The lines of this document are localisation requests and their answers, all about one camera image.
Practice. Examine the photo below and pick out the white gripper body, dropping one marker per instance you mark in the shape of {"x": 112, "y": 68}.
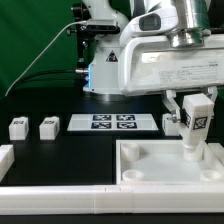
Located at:
{"x": 149, "y": 65}

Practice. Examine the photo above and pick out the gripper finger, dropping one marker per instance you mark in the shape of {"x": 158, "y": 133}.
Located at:
{"x": 211, "y": 92}
{"x": 168, "y": 99}

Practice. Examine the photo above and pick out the white square tabletop tray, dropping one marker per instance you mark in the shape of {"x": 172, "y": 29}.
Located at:
{"x": 166, "y": 162}

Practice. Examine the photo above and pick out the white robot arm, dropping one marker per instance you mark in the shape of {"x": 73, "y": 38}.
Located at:
{"x": 184, "y": 22}

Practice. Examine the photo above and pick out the white marker tag board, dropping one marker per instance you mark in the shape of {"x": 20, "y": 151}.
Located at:
{"x": 112, "y": 122}

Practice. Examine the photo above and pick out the white left fence block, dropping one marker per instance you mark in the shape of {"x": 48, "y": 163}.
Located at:
{"x": 6, "y": 159}

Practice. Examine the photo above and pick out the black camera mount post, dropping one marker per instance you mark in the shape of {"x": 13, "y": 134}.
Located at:
{"x": 80, "y": 13}

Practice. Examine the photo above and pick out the white front fence rail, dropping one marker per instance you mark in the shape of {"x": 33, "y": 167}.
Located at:
{"x": 112, "y": 199}

